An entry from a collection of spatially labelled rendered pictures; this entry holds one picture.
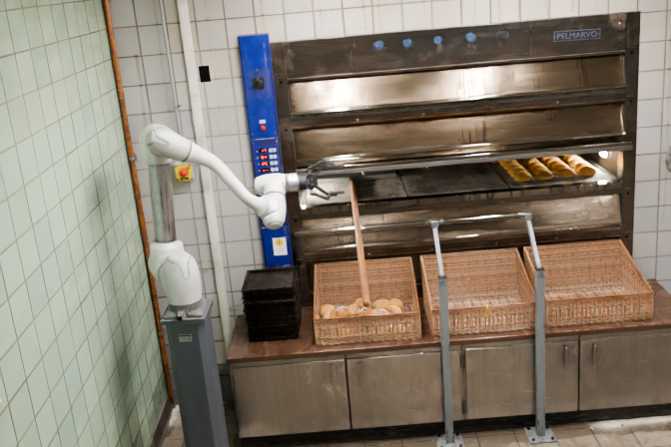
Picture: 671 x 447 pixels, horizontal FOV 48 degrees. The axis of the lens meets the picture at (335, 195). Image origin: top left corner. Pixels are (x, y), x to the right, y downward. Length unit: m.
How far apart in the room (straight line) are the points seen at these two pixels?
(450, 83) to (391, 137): 0.43
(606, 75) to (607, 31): 0.23
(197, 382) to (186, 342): 0.21
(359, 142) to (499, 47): 0.89
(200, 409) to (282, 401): 0.56
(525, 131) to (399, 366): 1.43
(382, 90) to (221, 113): 0.88
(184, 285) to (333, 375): 1.00
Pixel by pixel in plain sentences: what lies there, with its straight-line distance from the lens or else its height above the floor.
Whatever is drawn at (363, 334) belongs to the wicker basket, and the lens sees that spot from 3.97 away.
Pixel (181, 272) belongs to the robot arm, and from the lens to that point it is 3.44.
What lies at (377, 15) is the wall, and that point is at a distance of 4.04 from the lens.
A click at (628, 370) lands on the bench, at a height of 0.32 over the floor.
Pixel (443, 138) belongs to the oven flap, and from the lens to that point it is 4.16.
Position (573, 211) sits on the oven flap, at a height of 1.03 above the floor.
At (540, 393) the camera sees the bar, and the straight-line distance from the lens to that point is 4.17.
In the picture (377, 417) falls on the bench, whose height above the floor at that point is 0.16.
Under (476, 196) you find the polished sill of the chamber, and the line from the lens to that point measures 4.29.
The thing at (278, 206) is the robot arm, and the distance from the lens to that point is 3.48.
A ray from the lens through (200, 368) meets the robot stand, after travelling 3.61.
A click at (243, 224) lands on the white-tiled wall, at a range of 4.28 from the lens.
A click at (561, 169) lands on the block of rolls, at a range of 4.56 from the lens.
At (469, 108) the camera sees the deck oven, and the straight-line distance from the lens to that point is 4.16.
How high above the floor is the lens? 2.45
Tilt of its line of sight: 17 degrees down
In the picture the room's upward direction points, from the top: 5 degrees counter-clockwise
